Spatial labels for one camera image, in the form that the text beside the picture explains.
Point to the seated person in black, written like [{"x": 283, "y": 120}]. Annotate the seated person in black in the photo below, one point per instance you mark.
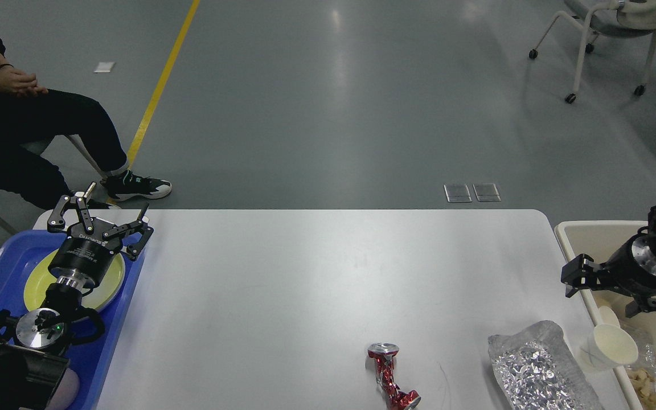
[{"x": 29, "y": 112}]

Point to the brown paper ball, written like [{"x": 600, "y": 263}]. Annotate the brown paper ball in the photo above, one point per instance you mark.
[{"x": 644, "y": 385}]

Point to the yellow plastic plate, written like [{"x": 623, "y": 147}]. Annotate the yellow plastic plate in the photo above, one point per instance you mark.
[{"x": 40, "y": 278}]

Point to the beige plastic bin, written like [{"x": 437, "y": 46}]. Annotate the beige plastic bin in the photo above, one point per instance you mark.
[{"x": 599, "y": 240}]

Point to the blue plastic tray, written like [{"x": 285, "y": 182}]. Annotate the blue plastic tray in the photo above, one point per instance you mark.
[{"x": 18, "y": 257}]

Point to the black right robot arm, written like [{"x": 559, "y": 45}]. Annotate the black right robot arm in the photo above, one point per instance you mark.
[{"x": 630, "y": 271}]

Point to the pink mug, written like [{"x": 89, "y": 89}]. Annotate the pink mug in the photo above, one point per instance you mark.
[{"x": 66, "y": 392}]

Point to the aluminium foil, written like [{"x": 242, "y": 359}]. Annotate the aluminium foil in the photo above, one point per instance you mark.
[{"x": 644, "y": 343}]

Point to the crushed red can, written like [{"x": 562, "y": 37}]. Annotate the crushed red can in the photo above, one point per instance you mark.
[{"x": 383, "y": 355}]

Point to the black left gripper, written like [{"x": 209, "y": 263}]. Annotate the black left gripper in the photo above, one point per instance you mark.
[{"x": 86, "y": 253}]

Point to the white paper cup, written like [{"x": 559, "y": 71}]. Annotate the white paper cup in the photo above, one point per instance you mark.
[
  {"x": 606, "y": 316},
  {"x": 606, "y": 347}
]

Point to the white wheeled chair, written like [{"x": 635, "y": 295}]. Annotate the white wheeled chair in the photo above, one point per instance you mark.
[{"x": 613, "y": 19}]

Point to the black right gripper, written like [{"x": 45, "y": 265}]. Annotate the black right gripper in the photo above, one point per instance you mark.
[{"x": 632, "y": 266}]

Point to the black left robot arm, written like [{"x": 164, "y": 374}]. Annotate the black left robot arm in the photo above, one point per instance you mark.
[{"x": 64, "y": 294}]

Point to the floor outlet cover plate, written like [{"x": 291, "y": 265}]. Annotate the floor outlet cover plate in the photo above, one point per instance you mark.
[{"x": 487, "y": 192}]

